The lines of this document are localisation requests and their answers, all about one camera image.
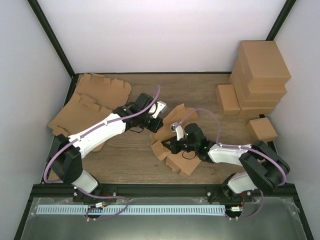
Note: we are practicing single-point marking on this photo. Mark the small folded box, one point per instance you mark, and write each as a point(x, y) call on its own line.
point(227, 100)
point(261, 129)

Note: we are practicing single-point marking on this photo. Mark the cardboard box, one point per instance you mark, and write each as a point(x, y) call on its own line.
point(183, 163)

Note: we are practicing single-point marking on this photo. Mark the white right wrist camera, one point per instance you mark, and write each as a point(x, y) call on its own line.
point(178, 130)

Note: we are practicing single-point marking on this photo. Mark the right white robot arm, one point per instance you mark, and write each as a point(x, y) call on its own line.
point(264, 169)

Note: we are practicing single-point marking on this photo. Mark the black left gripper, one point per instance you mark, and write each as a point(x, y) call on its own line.
point(158, 124)

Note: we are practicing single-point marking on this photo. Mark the light blue slotted cable duct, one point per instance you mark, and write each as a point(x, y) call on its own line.
point(148, 210)

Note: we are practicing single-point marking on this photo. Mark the top large folded box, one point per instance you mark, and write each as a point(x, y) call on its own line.
point(262, 63)

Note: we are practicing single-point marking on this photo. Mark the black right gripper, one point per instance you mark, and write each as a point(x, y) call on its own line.
point(174, 148)

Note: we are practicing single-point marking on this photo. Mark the small folded box front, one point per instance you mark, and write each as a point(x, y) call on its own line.
point(261, 129)

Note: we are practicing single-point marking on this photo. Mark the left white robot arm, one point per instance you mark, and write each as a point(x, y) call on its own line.
point(67, 159)

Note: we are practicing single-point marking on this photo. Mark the flat cardboard blank stack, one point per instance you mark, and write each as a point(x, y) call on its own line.
point(109, 93)

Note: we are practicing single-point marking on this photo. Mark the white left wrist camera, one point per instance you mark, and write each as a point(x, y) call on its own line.
point(157, 108)

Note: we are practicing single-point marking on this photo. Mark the left black frame post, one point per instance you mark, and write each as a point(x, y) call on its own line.
point(41, 17)

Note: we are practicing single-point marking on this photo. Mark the black aluminium frame rail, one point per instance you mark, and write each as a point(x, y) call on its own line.
point(212, 192)

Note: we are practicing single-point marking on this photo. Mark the small folded box left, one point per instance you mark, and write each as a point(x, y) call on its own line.
point(227, 100)

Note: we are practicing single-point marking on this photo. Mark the black frame post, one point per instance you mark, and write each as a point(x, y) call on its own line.
point(41, 17)
point(281, 18)

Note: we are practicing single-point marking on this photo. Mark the right black frame post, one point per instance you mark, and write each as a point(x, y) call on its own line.
point(281, 18)

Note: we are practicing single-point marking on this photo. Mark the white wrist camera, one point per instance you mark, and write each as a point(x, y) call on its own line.
point(178, 130)
point(157, 108)

